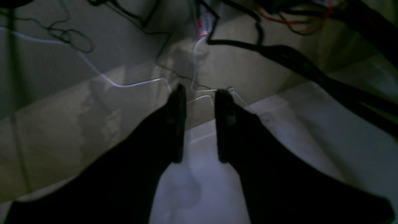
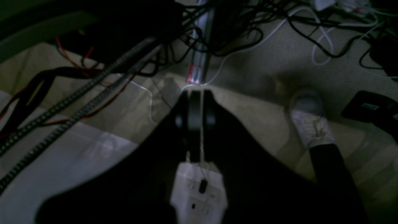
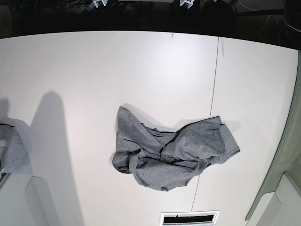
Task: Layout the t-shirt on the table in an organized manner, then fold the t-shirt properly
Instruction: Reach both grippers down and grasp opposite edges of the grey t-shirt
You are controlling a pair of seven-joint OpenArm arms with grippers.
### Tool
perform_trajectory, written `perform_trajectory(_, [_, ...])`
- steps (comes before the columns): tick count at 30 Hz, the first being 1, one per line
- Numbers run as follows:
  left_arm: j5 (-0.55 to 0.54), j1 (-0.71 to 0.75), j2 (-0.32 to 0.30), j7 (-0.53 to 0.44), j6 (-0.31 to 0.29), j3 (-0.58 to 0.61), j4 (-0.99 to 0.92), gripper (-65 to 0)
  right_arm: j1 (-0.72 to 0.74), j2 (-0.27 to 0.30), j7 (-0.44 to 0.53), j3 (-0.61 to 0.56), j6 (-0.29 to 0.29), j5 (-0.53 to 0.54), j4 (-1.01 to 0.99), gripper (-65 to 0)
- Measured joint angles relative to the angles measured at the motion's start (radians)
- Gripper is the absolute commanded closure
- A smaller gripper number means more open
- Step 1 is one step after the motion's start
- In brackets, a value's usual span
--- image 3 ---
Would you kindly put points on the grey t-shirt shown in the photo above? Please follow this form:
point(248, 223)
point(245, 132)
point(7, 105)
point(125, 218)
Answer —
point(166, 160)

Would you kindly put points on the white vent grille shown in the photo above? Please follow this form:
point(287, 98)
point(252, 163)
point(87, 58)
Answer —
point(202, 218)

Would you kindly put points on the grey cloth pile at left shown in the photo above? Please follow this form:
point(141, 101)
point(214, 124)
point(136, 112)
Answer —
point(13, 155)

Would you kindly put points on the white bin at left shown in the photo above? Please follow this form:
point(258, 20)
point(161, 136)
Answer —
point(18, 208)

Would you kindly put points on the white bin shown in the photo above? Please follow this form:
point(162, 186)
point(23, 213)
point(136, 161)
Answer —
point(284, 206)
point(18, 208)

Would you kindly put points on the white bin at right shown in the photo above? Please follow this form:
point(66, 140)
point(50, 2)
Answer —
point(284, 206)

